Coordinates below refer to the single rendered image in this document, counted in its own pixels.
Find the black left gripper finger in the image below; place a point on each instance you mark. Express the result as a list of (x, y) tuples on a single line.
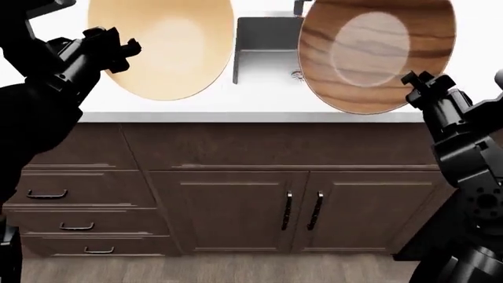
[(133, 48), (100, 32)]

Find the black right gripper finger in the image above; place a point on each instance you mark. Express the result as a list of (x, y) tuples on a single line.
[(439, 81), (412, 79)]

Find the round metal sink drain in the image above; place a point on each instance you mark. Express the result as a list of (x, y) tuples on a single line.
[(297, 75)]

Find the steel kitchen sink basin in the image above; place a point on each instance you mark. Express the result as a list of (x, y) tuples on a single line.
[(263, 47)]

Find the dark sink faucet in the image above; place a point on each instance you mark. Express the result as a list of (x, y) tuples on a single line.
[(302, 6)]

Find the light tan bowl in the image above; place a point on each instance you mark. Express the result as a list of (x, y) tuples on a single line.
[(165, 44)]

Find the dark grained wooden bowl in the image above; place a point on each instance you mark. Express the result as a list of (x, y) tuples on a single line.
[(373, 56)]

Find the brown cabinet door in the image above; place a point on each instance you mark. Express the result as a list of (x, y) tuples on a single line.
[(228, 212), (377, 212)]

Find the large brown cabinet drawer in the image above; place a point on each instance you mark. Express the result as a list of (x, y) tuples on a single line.
[(102, 188)]

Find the brown wooden base cabinet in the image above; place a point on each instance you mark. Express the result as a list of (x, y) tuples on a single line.
[(243, 147)]

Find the medium brown cabinet drawer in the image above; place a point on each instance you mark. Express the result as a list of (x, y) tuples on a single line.
[(114, 221)]

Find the small brown cabinet drawer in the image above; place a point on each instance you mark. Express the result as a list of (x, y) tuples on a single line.
[(133, 246)]

